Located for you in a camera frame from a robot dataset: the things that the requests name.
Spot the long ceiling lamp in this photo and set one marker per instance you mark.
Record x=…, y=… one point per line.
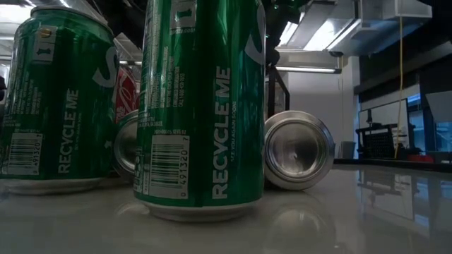
x=305, y=69

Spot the grey trash bin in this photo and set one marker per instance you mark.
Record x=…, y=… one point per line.
x=347, y=150

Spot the silver ventilation duct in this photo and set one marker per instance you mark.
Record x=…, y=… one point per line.
x=335, y=31

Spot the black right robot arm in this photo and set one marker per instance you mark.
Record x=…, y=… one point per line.
x=279, y=31

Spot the red low object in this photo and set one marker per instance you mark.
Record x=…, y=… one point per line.
x=420, y=158

